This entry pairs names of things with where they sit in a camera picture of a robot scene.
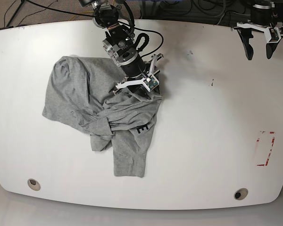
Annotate right table cable grommet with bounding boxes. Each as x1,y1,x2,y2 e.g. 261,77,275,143
234,188,248,201

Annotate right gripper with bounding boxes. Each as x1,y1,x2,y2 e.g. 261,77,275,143
113,53,164,99

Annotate red tape marking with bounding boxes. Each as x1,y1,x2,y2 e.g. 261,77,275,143
254,131,275,167

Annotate grey t-shirt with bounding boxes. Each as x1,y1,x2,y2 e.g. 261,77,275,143
42,56,162,178

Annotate left table cable grommet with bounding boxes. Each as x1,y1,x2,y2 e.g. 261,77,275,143
27,179,41,191

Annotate table cable grommet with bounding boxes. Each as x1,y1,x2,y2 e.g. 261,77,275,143
234,188,248,201
27,179,41,191

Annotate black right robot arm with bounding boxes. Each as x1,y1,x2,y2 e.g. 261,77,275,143
79,0,163,100

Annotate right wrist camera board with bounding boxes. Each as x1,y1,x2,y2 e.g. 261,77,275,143
143,75,159,92

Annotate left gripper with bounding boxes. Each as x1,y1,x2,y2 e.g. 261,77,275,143
232,22,283,60

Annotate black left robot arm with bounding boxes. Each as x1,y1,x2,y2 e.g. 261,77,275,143
233,0,283,60

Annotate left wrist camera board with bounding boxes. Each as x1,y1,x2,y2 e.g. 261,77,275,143
269,27,281,43

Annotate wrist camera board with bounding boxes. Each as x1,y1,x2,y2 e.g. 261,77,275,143
269,27,281,43
143,75,159,92

